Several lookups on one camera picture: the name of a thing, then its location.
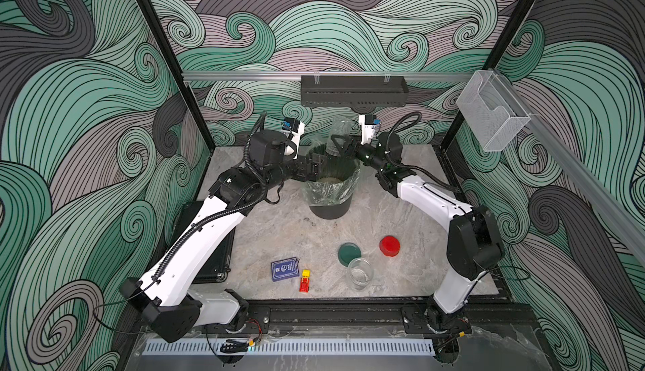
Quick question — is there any green jar lid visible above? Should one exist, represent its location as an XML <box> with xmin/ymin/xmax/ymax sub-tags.
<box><xmin>337</xmin><ymin>243</ymin><xmax>362</xmax><ymax>267</ymax></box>

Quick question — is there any black bin with green liner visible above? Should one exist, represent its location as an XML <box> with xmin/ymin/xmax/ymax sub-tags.
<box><xmin>302</xmin><ymin>144</ymin><xmax>361</xmax><ymax>220</ymax></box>

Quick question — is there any white slotted cable duct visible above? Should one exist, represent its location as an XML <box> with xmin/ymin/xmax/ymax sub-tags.
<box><xmin>142</xmin><ymin>338</ymin><xmax>435</xmax><ymax>357</ymax></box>

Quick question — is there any clear acrylic wall holder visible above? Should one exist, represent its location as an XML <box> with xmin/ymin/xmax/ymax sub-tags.
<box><xmin>457</xmin><ymin>70</ymin><xmax>531</xmax><ymax>153</ymax></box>

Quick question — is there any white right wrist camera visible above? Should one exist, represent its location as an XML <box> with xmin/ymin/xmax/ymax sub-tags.
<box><xmin>359</xmin><ymin>114</ymin><xmax>381</xmax><ymax>144</ymax></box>

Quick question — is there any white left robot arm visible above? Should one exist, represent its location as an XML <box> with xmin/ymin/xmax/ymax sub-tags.
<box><xmin>120</xmin><ymin>130</ymin><xmax>328</xmax><ymax>342</ymax></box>

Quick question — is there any blue card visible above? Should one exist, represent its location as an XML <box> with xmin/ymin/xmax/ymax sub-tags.
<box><xmin>270</xmin><ymin>257</ymin><xmax>300</xmax><ymax>282</ymax></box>

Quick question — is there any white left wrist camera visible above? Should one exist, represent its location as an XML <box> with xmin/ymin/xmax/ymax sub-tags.
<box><xmin>281</xmin><ymin>117</ymin><xmax>305</xmax><ymax>158</ymax></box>

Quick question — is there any glass oatmeal jar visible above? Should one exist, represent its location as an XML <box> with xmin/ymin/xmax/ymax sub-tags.
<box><xmin>348</xmin><ymin>258</ymin><xmax>374</xmax><ymax>291</ymax></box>

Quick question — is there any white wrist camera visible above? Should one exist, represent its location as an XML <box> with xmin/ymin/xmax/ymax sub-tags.
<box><xmin>359</xmin><ymin>114</ymin><xmax>381</xmax><ymax>144</ymax></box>
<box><xmin>281</xmin><ymin>117</ymin><xmax>305</xmax><ymax>158</ymax></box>

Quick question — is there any oatmeal pile in bin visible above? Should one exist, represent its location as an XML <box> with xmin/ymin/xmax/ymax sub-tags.
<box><xmin>317</xmin><ymin>176</ymin><xmax>345</xmax><ymax>184</ymax></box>

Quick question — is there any black wall shelf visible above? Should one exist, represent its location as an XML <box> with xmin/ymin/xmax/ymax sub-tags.
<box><xmin>300</xmin><ymin>76</ymin><xmax>410</xmax><ymax>110</ymax></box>

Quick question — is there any aluminium wall rail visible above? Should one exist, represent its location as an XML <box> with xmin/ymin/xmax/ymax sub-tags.
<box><xmin>181</xmin><ymin>70</ymin><xmax>475</xmax><ymax>83</ymax></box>

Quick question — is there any black corner frame post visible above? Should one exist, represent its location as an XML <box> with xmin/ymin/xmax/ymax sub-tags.
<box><xmin>136</xmin><ymin>0</ymin><xmax>216</xmax><ymax>155</ymax></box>

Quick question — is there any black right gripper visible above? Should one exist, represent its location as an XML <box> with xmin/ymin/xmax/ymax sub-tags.
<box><xmin>333</xmin><ymin>133</ymin><xmax>388</xmax><ymax>176</ymax></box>

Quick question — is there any black flat tray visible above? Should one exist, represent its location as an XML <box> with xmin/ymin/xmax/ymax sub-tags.
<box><xmin>172</xmin><ymin>201</ymin><xmax>235</xmax><ymax>285</ymax></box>

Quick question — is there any red yellow toy block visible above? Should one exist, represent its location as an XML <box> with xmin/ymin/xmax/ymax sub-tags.
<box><xmin>299</xmin><ymin>270</ymin><xmax>311</xmax><ymax>293</ymax></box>

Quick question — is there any red-lidded oatmeal jar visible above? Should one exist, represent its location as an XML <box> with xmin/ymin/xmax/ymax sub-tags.
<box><xmin>327</xmin><ymin>119</ymin><xmax>360</xmax><ymax>153</ymax></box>

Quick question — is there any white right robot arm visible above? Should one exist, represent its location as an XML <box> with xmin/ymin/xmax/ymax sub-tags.
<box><xmin>330</xmin><ymin>132</ymin><xmax>504</xmax><ymax>316</ymax></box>

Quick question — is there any red jar lid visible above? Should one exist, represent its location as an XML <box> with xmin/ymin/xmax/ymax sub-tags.
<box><xmin>379</xmin><ymin>236</ymin><xmax>401</xmax><ymax>257</ymax></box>

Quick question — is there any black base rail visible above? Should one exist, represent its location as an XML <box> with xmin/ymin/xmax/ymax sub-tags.
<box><xmin>221</xmin><ymin>297</ymin><xmax>505</xmax><ymax>337</ymax></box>

